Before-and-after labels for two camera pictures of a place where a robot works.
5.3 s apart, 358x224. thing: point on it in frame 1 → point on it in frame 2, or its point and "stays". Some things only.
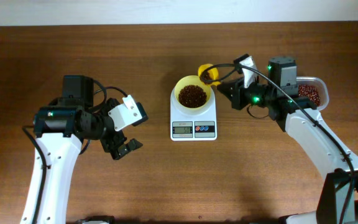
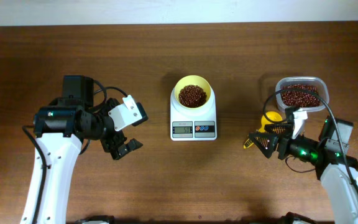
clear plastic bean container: x=314 y=88 stays
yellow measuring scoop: x=209 y=74 → x=271 y=116
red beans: x=192 y=96 stays
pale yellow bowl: x=191 y=94 stays
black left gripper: x=119 y=137 stays
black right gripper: x=237 y=94 → x=284 y=140
